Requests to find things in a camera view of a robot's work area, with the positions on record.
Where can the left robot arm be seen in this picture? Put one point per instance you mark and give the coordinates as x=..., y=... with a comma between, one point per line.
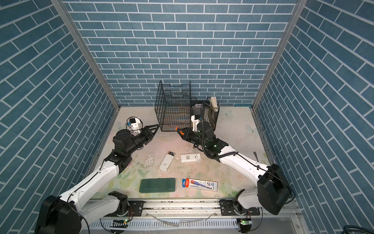
x=69, y=214

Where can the white block in basket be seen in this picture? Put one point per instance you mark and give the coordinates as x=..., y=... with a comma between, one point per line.
x=214, y=104

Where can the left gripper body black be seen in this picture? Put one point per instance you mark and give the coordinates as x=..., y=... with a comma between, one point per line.
x=138, y=141

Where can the aluminium front rail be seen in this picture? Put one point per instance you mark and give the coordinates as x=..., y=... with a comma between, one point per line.
x=200, y=207

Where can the black wire mesh basket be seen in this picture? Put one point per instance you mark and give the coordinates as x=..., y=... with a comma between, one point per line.
x=175, y=105

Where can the toothpaste box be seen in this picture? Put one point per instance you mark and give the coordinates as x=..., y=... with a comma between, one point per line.
x=200, y=184

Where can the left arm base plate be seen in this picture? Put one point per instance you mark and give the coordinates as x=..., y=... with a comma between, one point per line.
x=131, y=209

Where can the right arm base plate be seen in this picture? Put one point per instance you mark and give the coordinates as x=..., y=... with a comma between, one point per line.
x=230, y=207

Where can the dark green rectangular case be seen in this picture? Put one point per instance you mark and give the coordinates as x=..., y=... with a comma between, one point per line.
x=157, y=185

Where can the white remote control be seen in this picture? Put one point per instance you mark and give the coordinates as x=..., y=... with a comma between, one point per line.
x=193, y=157

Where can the orange black screwdriver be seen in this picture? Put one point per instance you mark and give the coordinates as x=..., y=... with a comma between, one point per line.
x=181, y=132

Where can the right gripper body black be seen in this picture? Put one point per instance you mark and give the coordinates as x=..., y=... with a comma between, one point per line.
x=195, y=138

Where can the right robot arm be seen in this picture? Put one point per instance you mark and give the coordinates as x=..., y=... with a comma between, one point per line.
x=273, y=189

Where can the grey remote with teal buttons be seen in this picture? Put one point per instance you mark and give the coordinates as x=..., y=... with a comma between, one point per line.
x=167, y=160

